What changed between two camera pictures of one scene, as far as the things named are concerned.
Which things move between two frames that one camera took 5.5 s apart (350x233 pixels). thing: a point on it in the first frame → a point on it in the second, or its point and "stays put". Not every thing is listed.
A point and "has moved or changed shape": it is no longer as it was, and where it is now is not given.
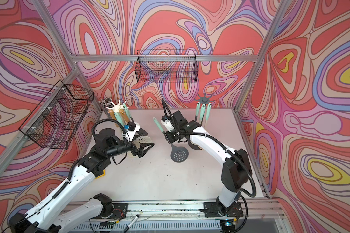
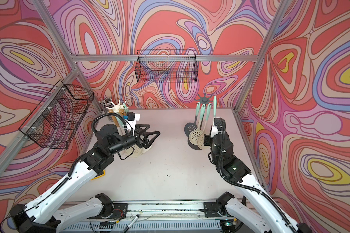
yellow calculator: (103, 174) stays put
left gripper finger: (144, 148) → (146, 142)
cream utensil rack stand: (117, 107) stays put
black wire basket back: (167, 66) stays put
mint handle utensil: (178, 154) → (215, 106)
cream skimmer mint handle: (118, 118) has moved or changed shape
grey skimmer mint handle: (128, 111) has moved or changed shape
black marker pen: (127, 227) stays put
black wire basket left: (55, 123) stays put
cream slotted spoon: (112, 113) → (116, 109)
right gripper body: (174, 135) → (207, 140)
